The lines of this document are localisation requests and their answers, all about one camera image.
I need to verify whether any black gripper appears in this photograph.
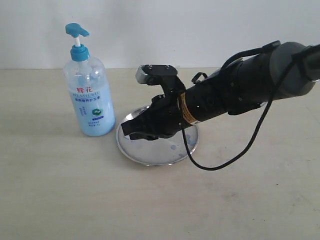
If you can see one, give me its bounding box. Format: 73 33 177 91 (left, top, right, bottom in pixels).
121 93 181 141

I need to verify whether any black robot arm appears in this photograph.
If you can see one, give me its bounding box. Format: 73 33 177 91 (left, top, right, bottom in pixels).
121 41 320 141

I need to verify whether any black cable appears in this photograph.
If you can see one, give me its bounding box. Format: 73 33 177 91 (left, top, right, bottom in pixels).
181 44 320 172

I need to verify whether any round stainless steel plate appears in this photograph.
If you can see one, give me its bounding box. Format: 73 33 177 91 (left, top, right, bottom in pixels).
115 105 200 166

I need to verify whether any blue pump lotion bottle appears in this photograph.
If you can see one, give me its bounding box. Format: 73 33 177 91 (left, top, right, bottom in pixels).
62 23 116 137

